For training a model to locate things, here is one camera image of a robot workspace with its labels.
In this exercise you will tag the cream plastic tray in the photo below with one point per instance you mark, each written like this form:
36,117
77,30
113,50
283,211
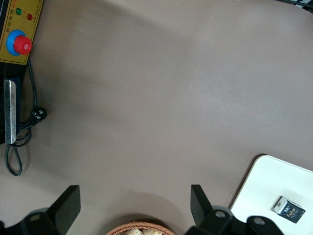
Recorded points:
269,183

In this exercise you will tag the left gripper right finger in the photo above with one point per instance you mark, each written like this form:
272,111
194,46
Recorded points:
203,210

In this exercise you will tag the black gold-print small box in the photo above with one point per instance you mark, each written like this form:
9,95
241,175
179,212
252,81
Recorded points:
291,211

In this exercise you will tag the clear bag of crackers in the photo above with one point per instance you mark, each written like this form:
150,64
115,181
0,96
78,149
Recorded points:
151,232
134,232

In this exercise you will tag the silver metal bar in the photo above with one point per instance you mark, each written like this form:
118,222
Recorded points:
10,110

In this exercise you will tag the red emergency stop button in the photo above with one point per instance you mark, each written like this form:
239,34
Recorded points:
22,45

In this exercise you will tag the round wicker basket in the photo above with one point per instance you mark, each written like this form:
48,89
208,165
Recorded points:
117,228

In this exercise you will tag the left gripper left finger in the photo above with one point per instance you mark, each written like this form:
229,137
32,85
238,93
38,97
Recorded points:
66,208

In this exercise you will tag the yellow black control box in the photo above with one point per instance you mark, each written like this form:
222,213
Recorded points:
24,24

